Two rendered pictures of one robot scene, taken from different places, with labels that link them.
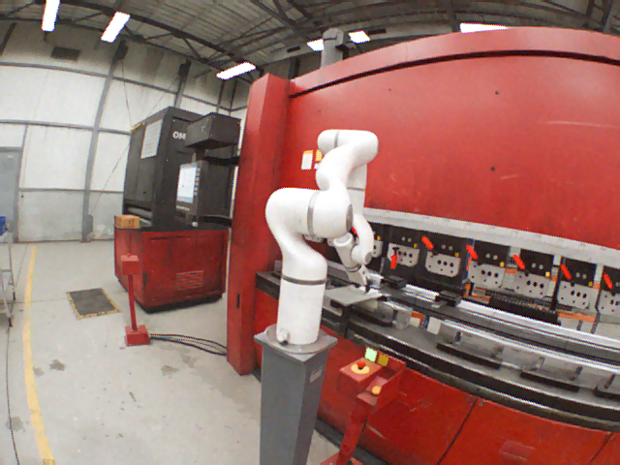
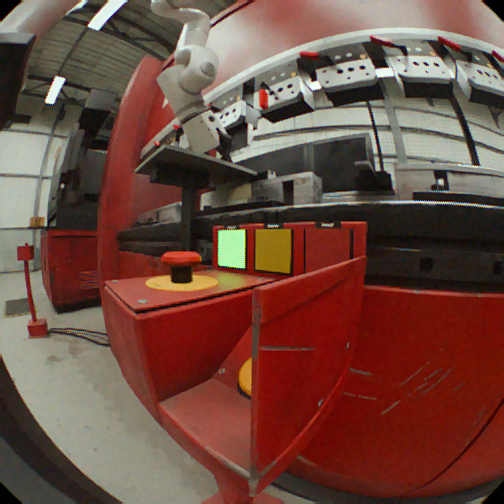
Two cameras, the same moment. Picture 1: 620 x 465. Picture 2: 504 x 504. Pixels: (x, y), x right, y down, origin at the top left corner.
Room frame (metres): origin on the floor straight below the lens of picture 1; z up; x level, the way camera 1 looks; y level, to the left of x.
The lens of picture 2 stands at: (0.73, -0.30, 0.82)
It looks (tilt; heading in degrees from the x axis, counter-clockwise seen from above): 3 degrees down; 353
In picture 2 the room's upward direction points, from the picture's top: 1 degrees clockwise
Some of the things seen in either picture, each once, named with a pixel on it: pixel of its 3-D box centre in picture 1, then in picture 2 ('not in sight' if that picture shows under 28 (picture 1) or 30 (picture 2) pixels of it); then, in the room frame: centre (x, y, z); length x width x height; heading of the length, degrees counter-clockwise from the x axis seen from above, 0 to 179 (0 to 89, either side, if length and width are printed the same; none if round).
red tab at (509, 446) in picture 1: (516, 451); not in sight; (0.46, -0.89, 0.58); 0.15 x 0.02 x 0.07; 42
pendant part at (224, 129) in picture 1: (203, 174); (82, 149); (1.97, 0.84, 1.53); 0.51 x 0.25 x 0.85; 47
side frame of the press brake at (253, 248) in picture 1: (286, 232); (158, 194); (2.18, 0.18, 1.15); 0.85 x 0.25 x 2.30; 132
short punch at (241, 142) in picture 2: (373, 264); (238, 141); (1.34, -0.33, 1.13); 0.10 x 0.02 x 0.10; 42
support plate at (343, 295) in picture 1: (350, 294); (194, 170); (1.24, -0.22, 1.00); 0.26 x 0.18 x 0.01; 132
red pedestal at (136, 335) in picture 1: (131, 299); (29, 290); (1.92, 1.49, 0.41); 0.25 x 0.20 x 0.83; 132
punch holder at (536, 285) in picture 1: (534, 272); (475, 73); (0.75, -0.85, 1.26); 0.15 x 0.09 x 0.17; 42
